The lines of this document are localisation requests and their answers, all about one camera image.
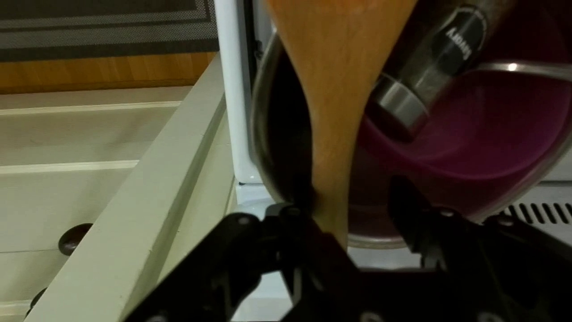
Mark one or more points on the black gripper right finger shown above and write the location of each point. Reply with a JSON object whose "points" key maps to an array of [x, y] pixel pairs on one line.
{"points": [[497, 270]]}

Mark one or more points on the wooden spoon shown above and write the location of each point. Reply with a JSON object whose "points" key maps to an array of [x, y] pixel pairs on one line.
{"points": [[337, 46]]}

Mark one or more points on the silver metal bowl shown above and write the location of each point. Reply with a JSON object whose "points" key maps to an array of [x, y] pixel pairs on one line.
{"points": [[490, 139]]}

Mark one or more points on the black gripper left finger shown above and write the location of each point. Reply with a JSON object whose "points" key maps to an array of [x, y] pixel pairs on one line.
{"points": [[226, 266]]}

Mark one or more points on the glass spice jar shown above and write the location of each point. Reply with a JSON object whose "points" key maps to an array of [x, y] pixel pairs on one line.
{"points": [[440, 39]]}

